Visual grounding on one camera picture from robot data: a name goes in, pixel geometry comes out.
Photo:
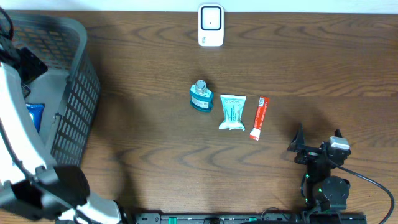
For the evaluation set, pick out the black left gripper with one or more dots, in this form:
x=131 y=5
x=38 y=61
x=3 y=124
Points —
x=32 y=61

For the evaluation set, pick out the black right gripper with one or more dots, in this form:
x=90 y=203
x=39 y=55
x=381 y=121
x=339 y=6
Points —
x=298 y=144

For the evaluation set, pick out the blue Oreo cookie pack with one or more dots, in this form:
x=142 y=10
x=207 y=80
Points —
x=36 y=112

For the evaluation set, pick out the white wet wipes pack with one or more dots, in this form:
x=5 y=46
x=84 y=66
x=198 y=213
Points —
x=233 y=106

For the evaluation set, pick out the teal mouthwash bottle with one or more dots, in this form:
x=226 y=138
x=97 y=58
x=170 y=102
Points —
x=201 y=97

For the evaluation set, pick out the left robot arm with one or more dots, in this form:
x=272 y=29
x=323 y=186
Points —
x=60 y=193

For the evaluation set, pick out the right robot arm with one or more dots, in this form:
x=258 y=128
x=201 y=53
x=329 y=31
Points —
x=325 y=194

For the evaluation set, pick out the white barcode scanner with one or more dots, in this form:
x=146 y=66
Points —
x=210 y=25

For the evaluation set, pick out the grey plastic basket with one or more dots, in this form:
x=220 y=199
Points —
x=70 y=91

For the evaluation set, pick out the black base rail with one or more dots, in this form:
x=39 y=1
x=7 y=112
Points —
x=269 y=217

